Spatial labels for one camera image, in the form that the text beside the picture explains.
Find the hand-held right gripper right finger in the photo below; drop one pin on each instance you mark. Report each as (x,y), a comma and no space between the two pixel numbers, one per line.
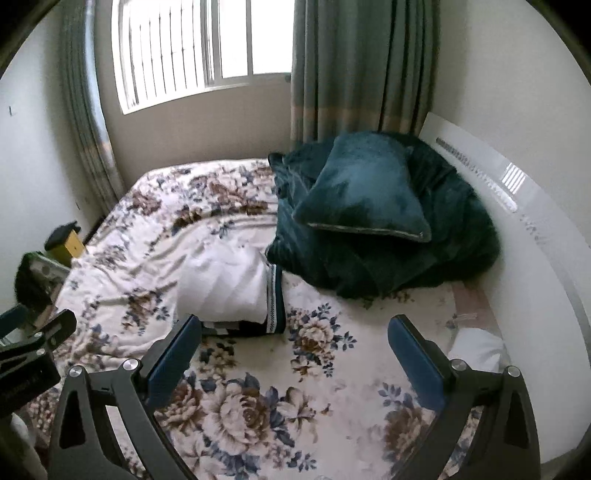
(413,357)

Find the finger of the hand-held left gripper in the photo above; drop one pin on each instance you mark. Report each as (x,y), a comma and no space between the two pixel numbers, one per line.
(11,319)
(51,332)

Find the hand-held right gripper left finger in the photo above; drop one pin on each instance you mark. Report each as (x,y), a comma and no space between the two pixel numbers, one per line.
(173,355)

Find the white knit sweater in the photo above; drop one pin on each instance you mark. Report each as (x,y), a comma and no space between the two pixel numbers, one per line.
(221,281)

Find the dark bag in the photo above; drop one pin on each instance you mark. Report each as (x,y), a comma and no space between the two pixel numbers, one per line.
(34,281)

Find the white folded garment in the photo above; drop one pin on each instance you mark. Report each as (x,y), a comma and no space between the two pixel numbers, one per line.
(475,346)

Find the pink bed sheet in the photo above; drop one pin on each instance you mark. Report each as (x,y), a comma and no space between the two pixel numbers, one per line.
(475,304)

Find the yellow box with black top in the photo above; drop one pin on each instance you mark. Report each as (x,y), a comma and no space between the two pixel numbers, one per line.
(69,247)

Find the teal plush blanket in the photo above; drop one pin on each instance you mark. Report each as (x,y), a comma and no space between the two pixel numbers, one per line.
(415,267)

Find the floral bedspread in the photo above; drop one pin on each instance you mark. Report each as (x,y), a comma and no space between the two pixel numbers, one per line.
(258,406)

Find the dark striped folded garment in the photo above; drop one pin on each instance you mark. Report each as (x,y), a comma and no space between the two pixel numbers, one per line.
(276,300)

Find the white headboard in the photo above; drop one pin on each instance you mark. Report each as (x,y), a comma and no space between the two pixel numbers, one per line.
(540,277)

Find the teal plush pillow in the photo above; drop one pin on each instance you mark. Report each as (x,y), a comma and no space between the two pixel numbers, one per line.
(364,189)

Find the green striped curtain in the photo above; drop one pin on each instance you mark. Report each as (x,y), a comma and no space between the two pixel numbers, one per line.
(360,64)
(90,115)

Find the barred window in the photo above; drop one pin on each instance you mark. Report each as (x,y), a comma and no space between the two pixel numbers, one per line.
(184,46)

